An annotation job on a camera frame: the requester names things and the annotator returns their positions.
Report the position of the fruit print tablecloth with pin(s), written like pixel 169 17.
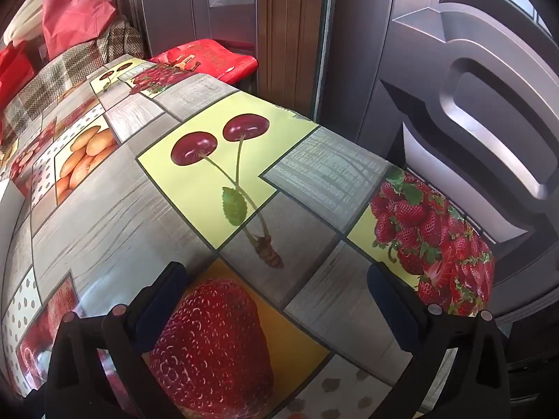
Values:
pixel 244 192

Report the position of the plaid cloth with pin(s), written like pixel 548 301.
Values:
pixel 74 65

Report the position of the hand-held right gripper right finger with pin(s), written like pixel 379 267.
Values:
pixel 388 301

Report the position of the red plastic bag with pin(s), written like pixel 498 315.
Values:
pixel 76 11

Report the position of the small red bag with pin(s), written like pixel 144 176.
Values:
pixel 15 67

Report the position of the red printed bag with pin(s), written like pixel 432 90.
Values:
pixel 205 59

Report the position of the white cloth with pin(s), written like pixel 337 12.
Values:
pixel 26 19

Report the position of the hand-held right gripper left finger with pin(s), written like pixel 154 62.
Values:
pixel 162 303

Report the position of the dark panelled metal door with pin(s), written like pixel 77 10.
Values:
pixel 458 96

